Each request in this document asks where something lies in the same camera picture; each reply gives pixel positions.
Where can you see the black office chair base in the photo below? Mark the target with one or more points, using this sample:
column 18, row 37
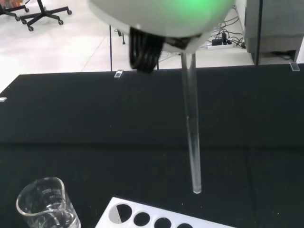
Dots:
column 42, row 12
column 9, row 10

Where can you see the clear cloth clip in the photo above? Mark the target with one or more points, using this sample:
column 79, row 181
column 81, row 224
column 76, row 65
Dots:
column 294, row 67
column 2, row 99
column 118, row 74

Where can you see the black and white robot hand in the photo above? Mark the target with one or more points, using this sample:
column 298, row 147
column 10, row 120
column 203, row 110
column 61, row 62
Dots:
column 154, row 19

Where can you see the black tripod leg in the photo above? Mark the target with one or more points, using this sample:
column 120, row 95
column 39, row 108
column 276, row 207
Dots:
column 110, row 47
column 259, row 35

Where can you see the white test tube rack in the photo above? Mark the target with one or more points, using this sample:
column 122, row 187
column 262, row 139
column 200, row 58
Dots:
column 154, row 210

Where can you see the grey cabinet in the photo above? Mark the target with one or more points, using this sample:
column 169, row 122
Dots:
column 278, row 23

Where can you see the white power strip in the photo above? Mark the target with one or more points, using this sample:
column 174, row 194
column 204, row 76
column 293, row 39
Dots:
column 221, row 46

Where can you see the black bench cloth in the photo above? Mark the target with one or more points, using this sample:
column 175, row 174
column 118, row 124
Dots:
column 95, row 130

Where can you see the clear glass beaker with water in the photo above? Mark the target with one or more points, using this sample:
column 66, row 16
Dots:
column 26, row 213

